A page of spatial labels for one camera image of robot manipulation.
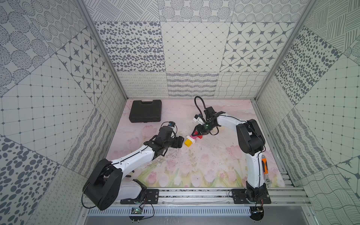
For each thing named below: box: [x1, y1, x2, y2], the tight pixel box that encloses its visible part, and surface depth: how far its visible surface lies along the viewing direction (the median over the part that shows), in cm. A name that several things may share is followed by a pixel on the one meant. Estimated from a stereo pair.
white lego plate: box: [186, 135, 196, 144], surface depth 95 cm
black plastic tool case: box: [128, 99, 162, 123], surface depth 112 cm
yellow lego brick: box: [184, 138, 193, 148], surface depth 94 cm
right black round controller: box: [249, 206, 264, 221], surface depth 74 cm
